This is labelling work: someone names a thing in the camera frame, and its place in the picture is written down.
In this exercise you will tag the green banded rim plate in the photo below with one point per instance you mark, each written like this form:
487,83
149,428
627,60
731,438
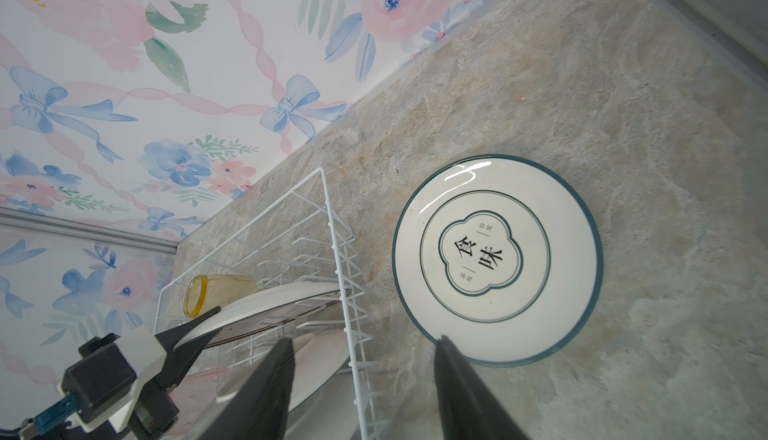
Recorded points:
294,368

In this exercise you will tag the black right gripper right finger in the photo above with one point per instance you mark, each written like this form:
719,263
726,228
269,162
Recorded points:
468,409

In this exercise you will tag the white plate green rim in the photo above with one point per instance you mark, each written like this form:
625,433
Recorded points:
500,255

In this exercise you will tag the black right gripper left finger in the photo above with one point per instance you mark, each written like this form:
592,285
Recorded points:
262,413

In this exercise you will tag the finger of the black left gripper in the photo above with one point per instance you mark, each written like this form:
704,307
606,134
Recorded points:
176,367
191,336

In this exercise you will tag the pink glass cup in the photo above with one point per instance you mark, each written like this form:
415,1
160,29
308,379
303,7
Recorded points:
193,395

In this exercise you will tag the orange sunburst pattern plate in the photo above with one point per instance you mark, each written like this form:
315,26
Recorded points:
267,308

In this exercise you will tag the yellow glass cup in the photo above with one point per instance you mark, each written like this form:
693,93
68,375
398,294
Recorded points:
215,290

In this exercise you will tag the white wire dish rack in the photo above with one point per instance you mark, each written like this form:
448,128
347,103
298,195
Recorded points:
290,272

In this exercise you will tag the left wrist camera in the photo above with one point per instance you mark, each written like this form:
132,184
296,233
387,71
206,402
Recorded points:
103,386

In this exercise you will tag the right aluminium corner post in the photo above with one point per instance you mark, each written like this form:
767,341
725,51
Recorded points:
696,7

